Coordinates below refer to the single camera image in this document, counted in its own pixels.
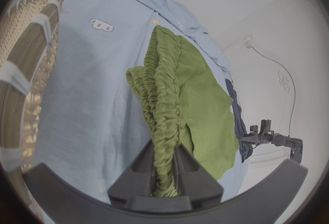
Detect green shorts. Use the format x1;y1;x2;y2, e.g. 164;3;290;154
125;25;240;198

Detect dark blue garment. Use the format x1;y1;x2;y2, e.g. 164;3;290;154
225;78;253;164

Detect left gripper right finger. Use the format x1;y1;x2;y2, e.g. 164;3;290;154
175;144;223;208

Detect round woven basket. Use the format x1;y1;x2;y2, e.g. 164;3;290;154
0;0;65;175

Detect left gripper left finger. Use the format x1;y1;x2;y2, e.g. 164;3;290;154
108;139;157;208

